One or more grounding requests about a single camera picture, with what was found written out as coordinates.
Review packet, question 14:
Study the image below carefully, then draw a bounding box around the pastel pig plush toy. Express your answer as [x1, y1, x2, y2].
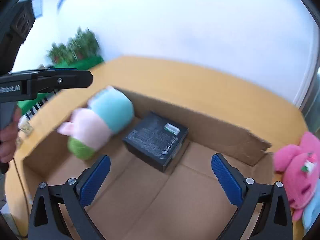
[57, 86, 134, 160]

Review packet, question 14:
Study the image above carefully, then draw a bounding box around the person's left hand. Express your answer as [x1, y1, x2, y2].
[0, 107, 21, 163]

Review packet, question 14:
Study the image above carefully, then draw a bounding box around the green covered table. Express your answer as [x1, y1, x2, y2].
[17, 56, 104, 120]

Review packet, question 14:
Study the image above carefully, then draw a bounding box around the light blue plush toy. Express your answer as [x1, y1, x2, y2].
[302, 194, 319, 234]

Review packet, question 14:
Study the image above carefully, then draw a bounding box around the potted green plant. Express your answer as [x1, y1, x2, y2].
[47, 28, 100, 65]

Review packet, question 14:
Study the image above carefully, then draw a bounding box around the pink bear plush toy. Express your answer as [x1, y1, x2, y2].
[273, 132, 319, 220]

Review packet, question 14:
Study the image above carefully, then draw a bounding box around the brown cardboard box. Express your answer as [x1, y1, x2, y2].
[15, 83, 276, 240]

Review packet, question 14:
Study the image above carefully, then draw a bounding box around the black product box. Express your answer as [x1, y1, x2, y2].
[123, 112, 189, 173]

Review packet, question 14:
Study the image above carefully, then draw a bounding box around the blue framed wall poster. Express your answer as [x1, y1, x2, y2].
[31, 0, 43, 18]

